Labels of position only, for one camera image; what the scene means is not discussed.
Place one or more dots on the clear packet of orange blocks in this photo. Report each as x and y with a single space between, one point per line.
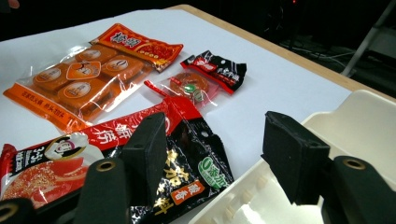
77 90

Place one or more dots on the large red black soup packet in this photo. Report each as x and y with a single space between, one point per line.
193 155

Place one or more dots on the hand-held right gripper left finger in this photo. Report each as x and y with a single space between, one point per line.
143 155

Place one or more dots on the small black red sachet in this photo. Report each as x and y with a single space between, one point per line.
218 70

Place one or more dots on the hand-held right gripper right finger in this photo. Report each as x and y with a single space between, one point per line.
295 161

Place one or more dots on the small clear packet round disc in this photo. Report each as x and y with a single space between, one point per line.
190 83

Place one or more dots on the grey metal stand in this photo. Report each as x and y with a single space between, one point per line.
367 40

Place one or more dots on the cardboard box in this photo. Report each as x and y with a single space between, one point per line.
358 124

